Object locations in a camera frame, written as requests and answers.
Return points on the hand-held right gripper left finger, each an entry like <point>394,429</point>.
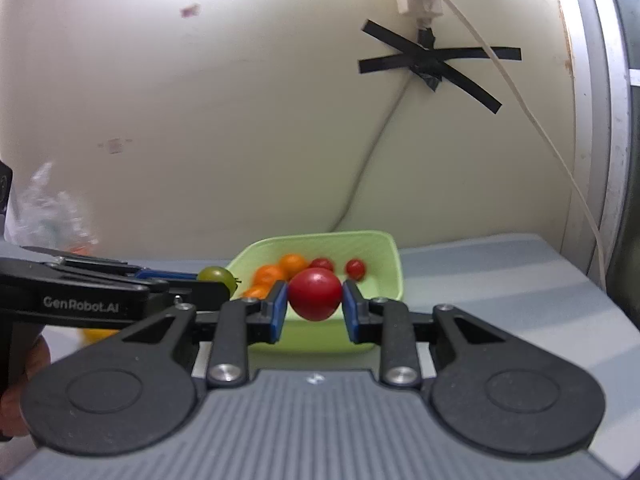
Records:
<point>277,312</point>

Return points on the person's left hand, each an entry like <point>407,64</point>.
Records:
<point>37,360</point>

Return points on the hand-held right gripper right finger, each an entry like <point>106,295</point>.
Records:
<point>351,315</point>

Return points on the black tape cross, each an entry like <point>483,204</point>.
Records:
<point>395,62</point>

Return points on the large red tomato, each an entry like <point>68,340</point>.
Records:
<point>316,294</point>

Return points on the clear plastic bag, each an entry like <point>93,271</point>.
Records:
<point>45,210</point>

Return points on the striped bed sheet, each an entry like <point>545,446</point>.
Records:
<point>500,280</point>

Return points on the orange fruit in bag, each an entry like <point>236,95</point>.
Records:
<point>76,248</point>

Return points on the green plastic basin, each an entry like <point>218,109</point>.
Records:
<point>370,247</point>

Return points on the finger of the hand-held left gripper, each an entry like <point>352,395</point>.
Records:
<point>200,295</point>
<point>165,275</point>

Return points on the green tomato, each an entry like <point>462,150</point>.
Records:
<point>215,274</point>

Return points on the large yellow citrus fruit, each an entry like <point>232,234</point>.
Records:
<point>100,333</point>

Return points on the white window frame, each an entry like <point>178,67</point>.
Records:
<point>595,110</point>

